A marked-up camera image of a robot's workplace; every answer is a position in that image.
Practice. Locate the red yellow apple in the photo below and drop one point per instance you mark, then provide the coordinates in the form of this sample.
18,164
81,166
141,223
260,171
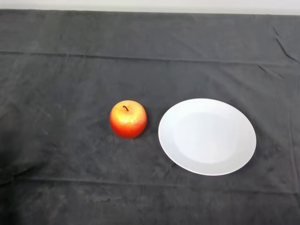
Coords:
127,122

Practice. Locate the white round plate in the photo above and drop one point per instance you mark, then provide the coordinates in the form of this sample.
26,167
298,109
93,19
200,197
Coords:
208,138

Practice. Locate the black cloth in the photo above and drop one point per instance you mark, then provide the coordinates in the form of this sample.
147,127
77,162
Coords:
70,82

